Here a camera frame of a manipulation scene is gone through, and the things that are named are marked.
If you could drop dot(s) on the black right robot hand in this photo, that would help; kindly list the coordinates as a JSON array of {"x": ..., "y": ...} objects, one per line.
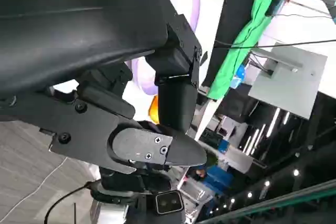
[{"x": 123, "y": 182}]

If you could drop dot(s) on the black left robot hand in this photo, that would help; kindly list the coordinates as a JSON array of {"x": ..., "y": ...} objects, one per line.
[{"x": 78, "y": 30}]

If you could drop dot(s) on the person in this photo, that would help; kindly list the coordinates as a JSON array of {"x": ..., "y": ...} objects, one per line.
[{"x": 201, "y": 174}]

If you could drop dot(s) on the lilac plate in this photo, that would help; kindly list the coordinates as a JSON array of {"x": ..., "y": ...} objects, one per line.
[{"x": 193, "y": 3}]

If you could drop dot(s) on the small blue box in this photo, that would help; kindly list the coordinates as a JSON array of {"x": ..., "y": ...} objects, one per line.
[{"x": 241, "y": 71}]

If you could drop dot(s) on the green cloth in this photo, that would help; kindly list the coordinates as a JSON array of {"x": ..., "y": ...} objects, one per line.
[{"x": 252, "y": 24}]

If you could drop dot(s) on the grey cabinet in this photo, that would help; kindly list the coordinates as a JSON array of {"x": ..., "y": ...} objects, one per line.
[{"x": 288, "y": 77}]

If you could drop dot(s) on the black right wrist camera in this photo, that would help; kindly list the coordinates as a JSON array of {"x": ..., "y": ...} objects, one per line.
[{"x": 169, "y": 203}]

